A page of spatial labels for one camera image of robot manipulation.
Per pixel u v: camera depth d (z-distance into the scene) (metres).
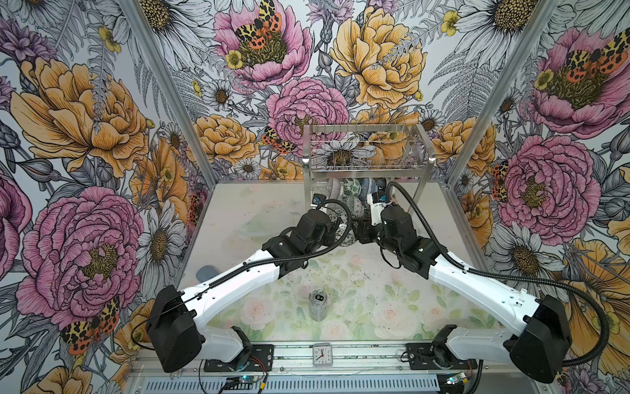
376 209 0.69
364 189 1.08
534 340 0.39
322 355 0.73
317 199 0.66
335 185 1.05
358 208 0.95
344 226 0.81
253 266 0.49
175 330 0.40
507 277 0.45
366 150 1.14
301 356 0.76
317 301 0.72
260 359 0.73
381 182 1.12
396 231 0.58
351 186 1.11
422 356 0.73
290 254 0.54
